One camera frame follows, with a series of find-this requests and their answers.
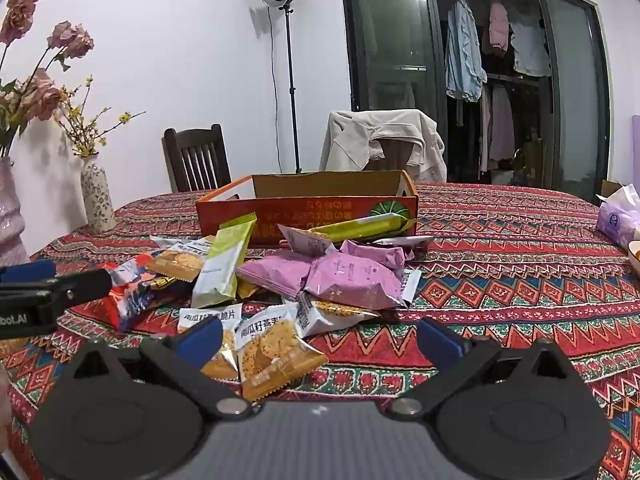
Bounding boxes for light green snack packet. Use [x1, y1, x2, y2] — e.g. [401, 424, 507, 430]
[191, 212, 258, 309]

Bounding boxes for pink artificial flowers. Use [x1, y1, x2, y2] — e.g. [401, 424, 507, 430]
[0, 0, 96, 161]

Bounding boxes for pink vase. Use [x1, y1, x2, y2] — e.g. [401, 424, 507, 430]
[0, 155, 31, 266]

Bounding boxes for white hanging garment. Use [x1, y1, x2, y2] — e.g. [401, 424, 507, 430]
[510, 15, 552, 78]

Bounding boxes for pale pink hanging clothes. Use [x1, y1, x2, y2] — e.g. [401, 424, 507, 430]
[480, 85, 516, 171]

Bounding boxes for silver white snack packet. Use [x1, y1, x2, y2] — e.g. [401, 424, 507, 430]
[372, 235, 435, 256]

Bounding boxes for studio light on stand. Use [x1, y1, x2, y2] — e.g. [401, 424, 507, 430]
[261, 0, 303, 175]

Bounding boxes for floral ceramic vase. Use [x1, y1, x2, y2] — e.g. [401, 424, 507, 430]
[80, 154, 117, 233]

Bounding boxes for dark wooden chair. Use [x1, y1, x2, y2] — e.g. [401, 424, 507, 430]
[161, 124, 233, 193]

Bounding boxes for light blue hanging shirt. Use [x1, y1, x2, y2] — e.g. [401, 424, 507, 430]
[445, 0, 488, 103]

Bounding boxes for white purple snack packet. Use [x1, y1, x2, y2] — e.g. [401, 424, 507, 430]
[277, 223, 341, 258]

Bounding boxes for beige jacket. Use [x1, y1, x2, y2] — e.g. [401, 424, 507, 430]
[319, 109, 447, 183]

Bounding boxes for yellow flower branches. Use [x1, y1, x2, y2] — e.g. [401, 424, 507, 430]
[52, 75, 146, 158]

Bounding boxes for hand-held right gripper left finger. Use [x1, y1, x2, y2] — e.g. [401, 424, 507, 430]
[70, 316, 253, 421]

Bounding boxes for yellow-green long snack packet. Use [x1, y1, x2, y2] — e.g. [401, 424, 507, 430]
[307, 211, 416, 243]

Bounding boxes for brown wooden chair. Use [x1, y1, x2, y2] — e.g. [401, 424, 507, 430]
[367, 137, 416, 173]

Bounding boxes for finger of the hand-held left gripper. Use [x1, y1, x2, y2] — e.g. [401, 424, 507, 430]
[0, 259, 58, 292]
[46, 268, 114, 310]

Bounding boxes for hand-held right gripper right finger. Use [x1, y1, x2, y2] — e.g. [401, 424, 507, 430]
[389, 317, 576, 421]

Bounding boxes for red blue snack packet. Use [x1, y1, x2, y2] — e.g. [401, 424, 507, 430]
[97, 254, 193, 333]

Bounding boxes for purple tissue pack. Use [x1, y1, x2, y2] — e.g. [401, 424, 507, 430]
[595, 185, 640, 251]

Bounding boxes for orange cardboard box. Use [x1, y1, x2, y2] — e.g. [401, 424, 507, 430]
[195, 170, 418, 248]

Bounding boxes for pink hanging garment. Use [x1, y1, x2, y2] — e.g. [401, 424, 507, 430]
[487, 2, 511, 56]

